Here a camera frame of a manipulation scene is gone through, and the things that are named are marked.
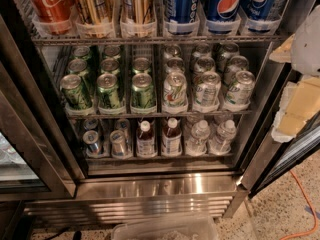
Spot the silver can bottom back left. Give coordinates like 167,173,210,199
83,119,99,132

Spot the green can second-row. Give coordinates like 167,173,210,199
132,57,152,75
100,58,121,77
66,58,96,95

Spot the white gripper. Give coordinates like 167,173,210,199
269,5,320,143

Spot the green can second-row right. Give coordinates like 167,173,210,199
132,57,152,75

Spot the blue pepsi can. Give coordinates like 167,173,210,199
247,0,279,33
164,0,198,34
206,0,240,34

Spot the blue Pepsi can middle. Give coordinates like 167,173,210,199
206,0,240,34

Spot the brown drink bottle left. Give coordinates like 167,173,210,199
136,121,155,157

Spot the clear water bottle right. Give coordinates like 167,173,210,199
209,120,237,155

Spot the green can second-row middle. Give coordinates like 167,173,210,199
100,58,121,77

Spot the green can second-row left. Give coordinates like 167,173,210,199
66,58,96,95

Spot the white 7up can second-row middle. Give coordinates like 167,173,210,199
192,56,216,82

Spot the gold can left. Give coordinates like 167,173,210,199
75,0,112,38

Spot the white 7up can second-row right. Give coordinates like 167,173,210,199
223,55,249,87

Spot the white 7up can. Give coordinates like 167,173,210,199
163,71,187,107
195,71,221,107
225,70,255,105
163,44,181,61
191,43,211,60
215,42,240,73

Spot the brown drink bottle right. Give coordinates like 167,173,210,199
161,118,182,157

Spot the clear water bottle left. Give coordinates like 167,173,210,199
186,120,210,157

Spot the brown drink bottle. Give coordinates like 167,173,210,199
161,118,182,157
136,121,155,157

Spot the blue Pepsi can right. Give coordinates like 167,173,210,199
247,0,279,33

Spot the silver can bottom front left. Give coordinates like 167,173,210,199
83,130,102,156

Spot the stainless steel fridge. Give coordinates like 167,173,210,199
0,0,320,228

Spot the orange cable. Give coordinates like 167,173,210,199
279,169,320,240

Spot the green can back middle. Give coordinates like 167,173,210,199
102,45,121,60

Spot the green can front left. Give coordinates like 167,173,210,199
60,74,92,110

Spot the silver can bottom back right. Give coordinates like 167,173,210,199
115,118,131,145

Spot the green can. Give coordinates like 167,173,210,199
131,73,156,109
60,74,92,110
71,46,93,62
97,73,123,109
102,45,121,60

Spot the red Coca-Cola can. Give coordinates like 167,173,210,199
30,0,73,35

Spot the silver can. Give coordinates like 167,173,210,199
83,130,102,156
83,119,99,132
115,118,131,145
110,130,128,157

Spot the green can front right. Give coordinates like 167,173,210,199
131,73,156,109

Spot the silver can bottom front right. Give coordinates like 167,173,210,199
110,130,128,157

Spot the white 7up can second-row left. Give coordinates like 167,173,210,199
164,57,185,75

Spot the white 7up can second-row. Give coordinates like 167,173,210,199
223,55,249,87
164,57,185,75
192,56,216,82

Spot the fridge glass door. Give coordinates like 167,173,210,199
249,83,320,198

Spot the clear water bottle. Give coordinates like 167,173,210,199
209,120,237,155
186,120,210,157

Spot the blue Pepsi can left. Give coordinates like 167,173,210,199
164,0,198,34

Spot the green can front middle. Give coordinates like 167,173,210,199
97,73,123,109

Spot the green can back left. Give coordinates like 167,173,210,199
71,46,93,62

